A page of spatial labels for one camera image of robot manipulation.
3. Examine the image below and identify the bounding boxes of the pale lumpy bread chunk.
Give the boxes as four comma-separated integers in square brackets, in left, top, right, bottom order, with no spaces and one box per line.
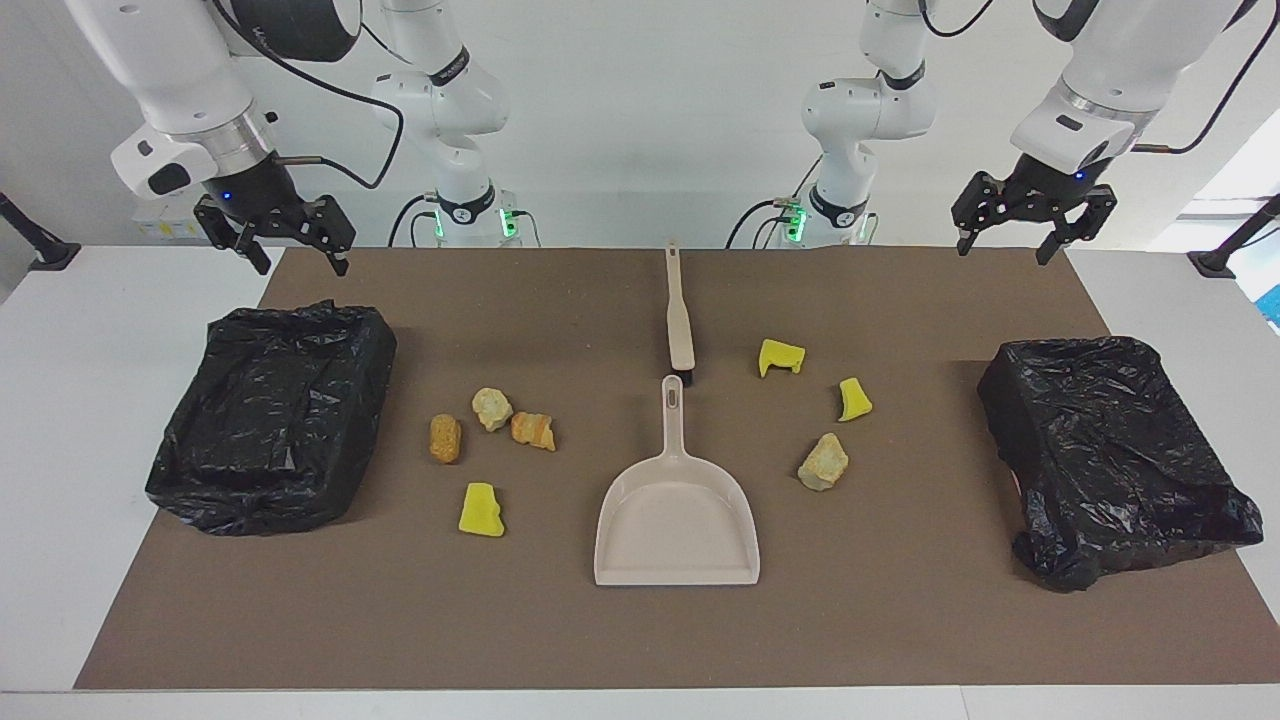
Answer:
[471,387,514,433]

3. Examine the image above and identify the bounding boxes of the yellow notched sponge piece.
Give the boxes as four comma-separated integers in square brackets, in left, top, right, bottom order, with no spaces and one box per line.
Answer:
[757,338,807,379]

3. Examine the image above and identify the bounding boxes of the orange striped bread piece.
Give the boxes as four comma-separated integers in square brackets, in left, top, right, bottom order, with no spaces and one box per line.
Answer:
[510,411,557,452]

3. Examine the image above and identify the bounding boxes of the tan bread chunk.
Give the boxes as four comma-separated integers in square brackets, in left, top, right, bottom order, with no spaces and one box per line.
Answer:
[797,432,850,493]

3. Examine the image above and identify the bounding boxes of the beige hand brush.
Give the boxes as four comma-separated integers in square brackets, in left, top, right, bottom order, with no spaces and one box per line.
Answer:
[665,240,696,389]

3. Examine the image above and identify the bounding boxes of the beige plastic dustpan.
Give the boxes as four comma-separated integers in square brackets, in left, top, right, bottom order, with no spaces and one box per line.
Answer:
[594,375,761,587]

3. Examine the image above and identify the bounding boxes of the black bag lined bin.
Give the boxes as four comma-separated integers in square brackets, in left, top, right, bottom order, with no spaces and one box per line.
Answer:
[977,335,1264,593]
[145,300,398,538]

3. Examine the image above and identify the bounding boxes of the yellow wedge sponge piece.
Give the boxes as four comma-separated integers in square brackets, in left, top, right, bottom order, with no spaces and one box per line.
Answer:
[458,482,507,539]

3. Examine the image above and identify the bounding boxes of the brown table mat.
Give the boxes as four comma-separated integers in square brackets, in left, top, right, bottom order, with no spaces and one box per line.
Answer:
[75,247,1280,691]

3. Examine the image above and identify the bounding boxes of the black base power cable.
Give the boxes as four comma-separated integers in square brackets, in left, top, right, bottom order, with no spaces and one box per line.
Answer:
[388,193,441,248]
[725,195,801,249]

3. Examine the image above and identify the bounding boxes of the white wall socket boxes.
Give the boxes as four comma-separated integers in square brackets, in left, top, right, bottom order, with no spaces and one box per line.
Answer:
[133,195,216,241]

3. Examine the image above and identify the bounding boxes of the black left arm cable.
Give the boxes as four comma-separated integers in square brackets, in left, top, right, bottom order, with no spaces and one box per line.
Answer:
[918,0,1280,157]

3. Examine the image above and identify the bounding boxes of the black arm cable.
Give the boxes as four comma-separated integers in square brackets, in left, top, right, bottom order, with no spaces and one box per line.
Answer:
[918,0,1280,157]
[210,0,406,191]

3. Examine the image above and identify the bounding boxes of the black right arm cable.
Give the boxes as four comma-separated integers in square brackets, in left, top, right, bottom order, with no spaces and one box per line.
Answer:
[210,0,406,191]

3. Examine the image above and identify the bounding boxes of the black camera stand pole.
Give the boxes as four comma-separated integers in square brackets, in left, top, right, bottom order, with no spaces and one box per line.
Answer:
[1188,195,1280,278]
[0,192,81,271]

